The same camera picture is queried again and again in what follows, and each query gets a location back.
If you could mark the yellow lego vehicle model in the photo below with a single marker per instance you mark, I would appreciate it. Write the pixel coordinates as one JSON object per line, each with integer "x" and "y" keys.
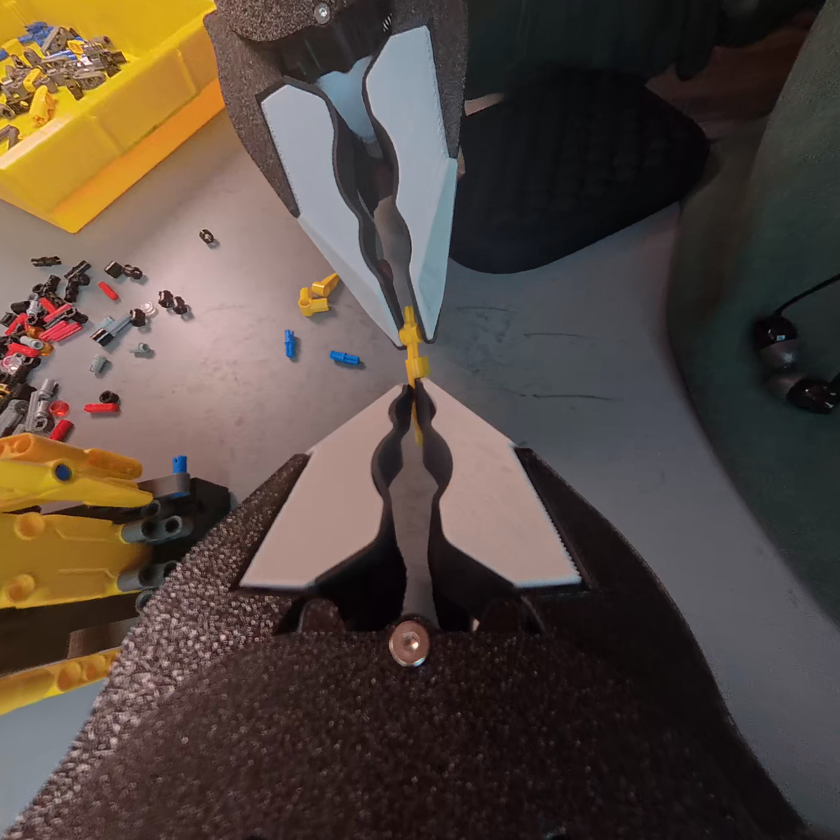
{"x": 59, "y": 558}

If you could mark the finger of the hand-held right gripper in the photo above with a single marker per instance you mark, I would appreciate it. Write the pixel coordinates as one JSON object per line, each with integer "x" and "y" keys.
{"x": 308, "y": 170}
{"x": 423, "y": 131}

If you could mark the person's black pants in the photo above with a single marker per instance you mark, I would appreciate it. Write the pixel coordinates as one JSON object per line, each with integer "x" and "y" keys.
{"x": 577, "y": 177}

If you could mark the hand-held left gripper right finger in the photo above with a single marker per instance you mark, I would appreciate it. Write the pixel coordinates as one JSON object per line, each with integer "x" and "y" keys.
{"x": 505, "y": 518}

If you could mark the yellow lego connector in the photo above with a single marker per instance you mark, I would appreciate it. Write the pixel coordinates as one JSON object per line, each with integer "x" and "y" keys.
{"x": 416, "y": 369}
{"x": 308, "y": 303}

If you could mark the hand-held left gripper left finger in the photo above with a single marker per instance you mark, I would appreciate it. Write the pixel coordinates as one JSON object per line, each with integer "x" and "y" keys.
{"x": 315, "y": 518}

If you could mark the yellow plastic bin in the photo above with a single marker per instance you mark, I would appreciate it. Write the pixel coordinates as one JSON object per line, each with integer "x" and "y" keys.
{"x": 131, "y": 111}

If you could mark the scattered small lego pieces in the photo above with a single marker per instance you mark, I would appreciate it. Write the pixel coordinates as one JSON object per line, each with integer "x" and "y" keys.
{"x": 46, "y": 328}

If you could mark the blue lego pin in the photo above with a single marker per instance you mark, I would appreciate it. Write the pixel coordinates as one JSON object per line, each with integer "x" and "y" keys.
{"x": 344, "y": 358}
{"x": 291, "y": 343}

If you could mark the mixed lego piece heap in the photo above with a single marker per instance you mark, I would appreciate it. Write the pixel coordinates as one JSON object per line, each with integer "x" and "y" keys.
{"x": 52, "y": 72}

